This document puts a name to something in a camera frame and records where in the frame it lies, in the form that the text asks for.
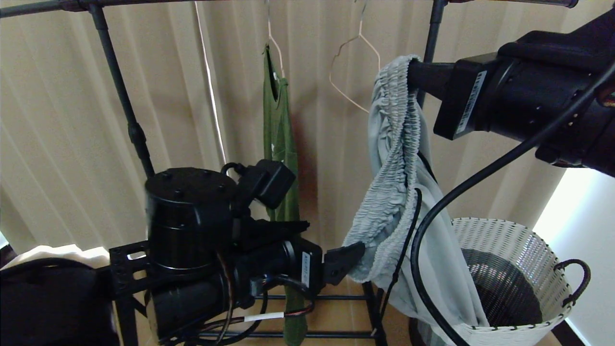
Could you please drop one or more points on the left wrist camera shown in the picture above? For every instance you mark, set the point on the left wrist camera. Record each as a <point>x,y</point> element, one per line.
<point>274,182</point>

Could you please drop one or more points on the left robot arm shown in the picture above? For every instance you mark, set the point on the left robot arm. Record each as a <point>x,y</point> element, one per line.
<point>187,216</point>

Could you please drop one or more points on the black clothes rack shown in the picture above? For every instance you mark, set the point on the black clothes rack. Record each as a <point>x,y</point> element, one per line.
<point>115,72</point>

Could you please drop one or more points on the green long-sleeved shirt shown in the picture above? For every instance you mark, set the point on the green long-sleeved shirt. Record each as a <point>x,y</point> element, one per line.
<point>281,134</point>

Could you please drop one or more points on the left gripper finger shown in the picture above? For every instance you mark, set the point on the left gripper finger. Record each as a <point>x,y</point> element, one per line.
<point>341,262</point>
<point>274,230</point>

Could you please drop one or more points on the beige curtain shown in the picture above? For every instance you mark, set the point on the beige curtain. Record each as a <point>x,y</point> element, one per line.
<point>57,144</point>

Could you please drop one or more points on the pale grey shorts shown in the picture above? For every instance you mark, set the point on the pale grey shorts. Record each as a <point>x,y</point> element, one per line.
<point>399,144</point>

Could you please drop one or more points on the pink clothes hanger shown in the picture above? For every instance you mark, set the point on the pink clothes hanger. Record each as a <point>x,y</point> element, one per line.
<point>348,95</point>
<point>268,29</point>

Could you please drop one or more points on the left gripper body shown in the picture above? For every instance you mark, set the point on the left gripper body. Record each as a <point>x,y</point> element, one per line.
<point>278,269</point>

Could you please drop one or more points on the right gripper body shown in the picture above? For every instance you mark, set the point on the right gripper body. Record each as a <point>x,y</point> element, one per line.
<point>519,96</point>

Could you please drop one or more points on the white laundry basket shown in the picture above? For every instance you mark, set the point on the white laundry basket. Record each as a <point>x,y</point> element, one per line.
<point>528,240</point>

